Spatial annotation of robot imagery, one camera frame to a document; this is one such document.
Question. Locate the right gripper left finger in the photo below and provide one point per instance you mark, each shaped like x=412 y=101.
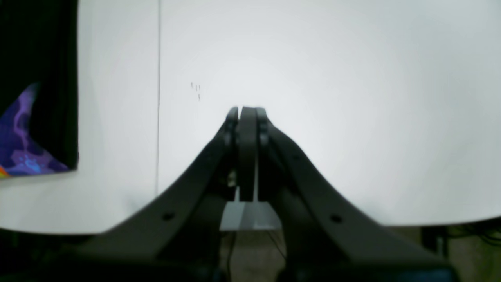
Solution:
x=176 y=238

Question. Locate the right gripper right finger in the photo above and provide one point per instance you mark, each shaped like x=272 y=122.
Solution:
x=327 y=238

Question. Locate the black T-shirt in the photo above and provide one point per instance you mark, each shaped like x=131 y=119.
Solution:
x=38 y=87

